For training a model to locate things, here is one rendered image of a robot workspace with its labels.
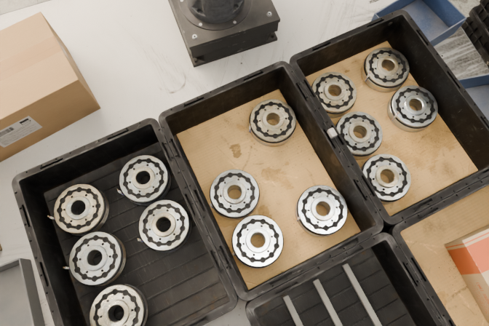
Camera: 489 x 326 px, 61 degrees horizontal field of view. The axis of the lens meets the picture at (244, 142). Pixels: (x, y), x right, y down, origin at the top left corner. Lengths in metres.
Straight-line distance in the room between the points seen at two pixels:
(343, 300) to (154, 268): 0.38
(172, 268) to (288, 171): 0.31
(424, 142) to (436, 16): 0.47
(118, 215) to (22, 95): 0.35
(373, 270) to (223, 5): 0.69
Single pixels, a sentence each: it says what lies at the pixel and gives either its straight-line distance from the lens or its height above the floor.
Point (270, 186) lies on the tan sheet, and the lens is 0.89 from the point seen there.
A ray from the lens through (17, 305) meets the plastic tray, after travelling 1.11.
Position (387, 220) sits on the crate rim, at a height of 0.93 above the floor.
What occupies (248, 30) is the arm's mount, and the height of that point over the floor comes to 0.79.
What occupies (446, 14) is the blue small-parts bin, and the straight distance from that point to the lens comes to 1.34.
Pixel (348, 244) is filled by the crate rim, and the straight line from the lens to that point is 0.79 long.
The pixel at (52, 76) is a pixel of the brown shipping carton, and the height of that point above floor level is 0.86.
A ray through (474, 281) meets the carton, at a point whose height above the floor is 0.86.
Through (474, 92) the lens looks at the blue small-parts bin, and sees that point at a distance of 1.27.
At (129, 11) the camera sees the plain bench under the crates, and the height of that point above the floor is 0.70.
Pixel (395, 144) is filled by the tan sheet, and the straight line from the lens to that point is 0.98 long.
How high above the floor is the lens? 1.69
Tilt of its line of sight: 70 degrees down
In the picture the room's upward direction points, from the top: 1 degrees clockwise
